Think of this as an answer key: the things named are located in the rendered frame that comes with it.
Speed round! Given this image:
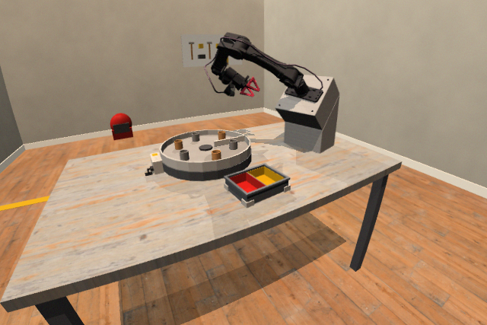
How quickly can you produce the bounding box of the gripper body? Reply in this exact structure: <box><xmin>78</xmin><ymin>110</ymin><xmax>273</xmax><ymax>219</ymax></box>
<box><xmin>236</xmin><ymin>73</ymin><xmax>250</xmax><ymax>91</ymax></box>

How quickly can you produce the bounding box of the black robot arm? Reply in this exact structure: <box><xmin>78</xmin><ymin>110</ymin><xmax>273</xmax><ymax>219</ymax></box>
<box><xmin>211</xmin><ymin>32</ymin><xmax>323</xmax><ymax>103</ymax></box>

